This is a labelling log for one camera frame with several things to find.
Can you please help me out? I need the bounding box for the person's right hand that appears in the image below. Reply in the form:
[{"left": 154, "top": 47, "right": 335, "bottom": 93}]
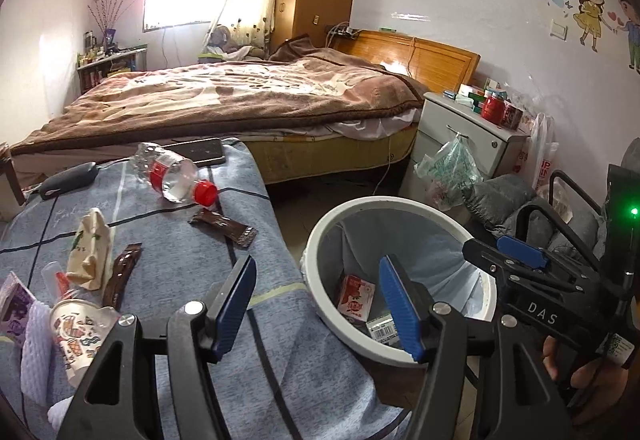
[{"left": 570, "top": 361, "right": 629, "bottom": 424}]

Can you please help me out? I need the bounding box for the green plastic bag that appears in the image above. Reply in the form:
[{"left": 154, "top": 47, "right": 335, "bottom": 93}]
[{"left": 414, "top": 134, "right": 483, "bottom": 211}]

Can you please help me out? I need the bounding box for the patterned paper cup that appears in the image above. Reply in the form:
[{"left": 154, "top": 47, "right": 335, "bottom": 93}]
[{"left": 50, "top": 299, "right": 119, "bottom": 388}]

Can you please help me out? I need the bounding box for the white foam fruit net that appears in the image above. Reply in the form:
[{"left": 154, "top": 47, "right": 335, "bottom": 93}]
[{"left": 21, "top": 301, "right": 52, "bottom": 406}]

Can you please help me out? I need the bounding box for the bed with brown blanket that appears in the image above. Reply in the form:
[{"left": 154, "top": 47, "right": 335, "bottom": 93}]
[{"left": 10, "top": 36, "right": 427, "bottom": 185}]

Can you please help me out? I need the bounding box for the small clear plastic cup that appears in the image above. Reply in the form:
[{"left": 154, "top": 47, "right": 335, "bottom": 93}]
[{"left": 41, "top": 261, "right": 75, "bottom": 302}]

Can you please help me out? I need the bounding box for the black smartphone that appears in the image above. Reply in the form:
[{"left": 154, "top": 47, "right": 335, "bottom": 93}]
[{"left": 165, "top": 137, "right": 226, "bottom": 168}]

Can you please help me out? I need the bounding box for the white trash bin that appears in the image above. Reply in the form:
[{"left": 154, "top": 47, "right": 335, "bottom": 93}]
[{"left": 302, "top": 196, "right": 497, "bottom": 368}]

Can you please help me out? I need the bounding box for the dark blue glasses case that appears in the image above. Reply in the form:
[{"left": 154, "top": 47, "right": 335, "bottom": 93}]
[{"left": 38, "top": 161, "right": 99, "bottom": 200}]

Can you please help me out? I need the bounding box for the white nightstand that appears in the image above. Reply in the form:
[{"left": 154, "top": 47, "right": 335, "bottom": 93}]
[{"left": 399, "top": 92, "right": 527, "bottom": 203}]

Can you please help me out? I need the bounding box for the clear plastic cola bottle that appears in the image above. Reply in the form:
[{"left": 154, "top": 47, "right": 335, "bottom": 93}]
[{"left": 129, "top": 142, "right": 218, "bottom": 207}]

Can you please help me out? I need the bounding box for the purple milk carton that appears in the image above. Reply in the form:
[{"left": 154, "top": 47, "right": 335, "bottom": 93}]
[{"left": 0, "top": 271, "right": 36, "bottom": 347}]

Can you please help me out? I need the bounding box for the blue grid tablecloth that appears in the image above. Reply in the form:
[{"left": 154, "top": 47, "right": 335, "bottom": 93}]
[{"left": 1, "top": 139, "right": 409, "bottom": 439}]

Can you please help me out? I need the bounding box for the wooden headboard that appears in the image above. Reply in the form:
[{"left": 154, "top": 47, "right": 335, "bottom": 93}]
[{"left": 331, "top": 30, "right": 480, "bottom": 93}]

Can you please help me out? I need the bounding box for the grey cushion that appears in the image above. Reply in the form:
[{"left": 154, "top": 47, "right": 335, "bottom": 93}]
[{"left": 462, "top": 170, "right": 606, "bottom": 259}]

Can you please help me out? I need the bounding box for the red white snack packet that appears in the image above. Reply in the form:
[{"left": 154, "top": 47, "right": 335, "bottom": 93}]
[{"left": 337, "top": 274, "right": 375, "bottom": 323}]

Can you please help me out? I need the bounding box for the red jar on nightstand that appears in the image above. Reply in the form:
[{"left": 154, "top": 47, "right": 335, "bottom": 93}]
[{"left": 480, "top": 94, "right": 506, "bottom": 126}]

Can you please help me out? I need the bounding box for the teddy bear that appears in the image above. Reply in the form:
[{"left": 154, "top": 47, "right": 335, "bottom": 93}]
[{"left": 206, "top": 25, "right": 240, "bottom": 54}]

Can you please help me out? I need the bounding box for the brown snack wrapper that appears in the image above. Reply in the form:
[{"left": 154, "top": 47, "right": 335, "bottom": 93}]
[
  {"left": 101, "top": 243, "right": 143, "bottom": 311},
  {"left": 189, "top": 208, "right": 258, "bottom": 249}
]

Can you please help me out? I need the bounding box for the barcode box in bin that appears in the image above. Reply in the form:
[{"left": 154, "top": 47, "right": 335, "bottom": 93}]
[{"left": 366, "top": 312, "right": 399, "bottom": 346}]

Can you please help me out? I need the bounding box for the cluttered shelf desk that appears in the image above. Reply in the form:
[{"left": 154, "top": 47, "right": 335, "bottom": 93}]
[{"left": 77, "top": 44, "right": 148, "bottom": 94}]

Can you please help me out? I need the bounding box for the beige paper bag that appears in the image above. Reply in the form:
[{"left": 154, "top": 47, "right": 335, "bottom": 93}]
[{"left": 66, "top": 208, "right": 113, "bottom": 291}]

